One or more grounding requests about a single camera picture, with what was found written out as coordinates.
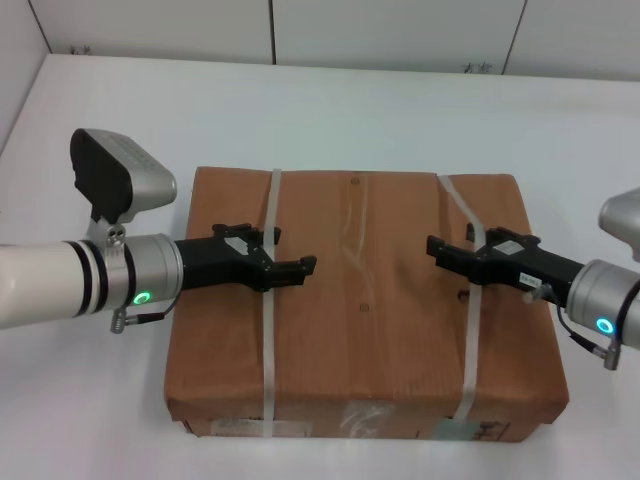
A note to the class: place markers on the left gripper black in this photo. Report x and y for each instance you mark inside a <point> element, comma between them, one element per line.
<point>215,262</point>

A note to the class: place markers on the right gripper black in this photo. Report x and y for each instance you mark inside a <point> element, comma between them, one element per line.
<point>530,265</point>

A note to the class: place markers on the brown paper box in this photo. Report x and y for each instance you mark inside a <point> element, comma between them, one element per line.
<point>380,350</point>

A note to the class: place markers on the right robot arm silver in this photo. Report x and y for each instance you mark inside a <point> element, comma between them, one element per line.
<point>600,290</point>

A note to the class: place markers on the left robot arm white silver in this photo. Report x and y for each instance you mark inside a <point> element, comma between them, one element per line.
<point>40,280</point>

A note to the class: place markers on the clear packing tape strip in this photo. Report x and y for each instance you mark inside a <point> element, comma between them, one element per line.
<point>357,235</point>

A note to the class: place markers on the long white printed label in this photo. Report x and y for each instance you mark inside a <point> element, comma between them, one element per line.
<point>240,427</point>

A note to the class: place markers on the greyish printed label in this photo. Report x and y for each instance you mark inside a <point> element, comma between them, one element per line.
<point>492,431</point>

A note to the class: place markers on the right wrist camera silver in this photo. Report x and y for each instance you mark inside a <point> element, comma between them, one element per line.
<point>622,220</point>

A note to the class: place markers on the silver camera mount bracket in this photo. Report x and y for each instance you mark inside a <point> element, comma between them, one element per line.
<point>112,235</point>

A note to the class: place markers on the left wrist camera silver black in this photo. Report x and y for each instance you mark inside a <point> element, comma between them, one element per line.
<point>135,170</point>

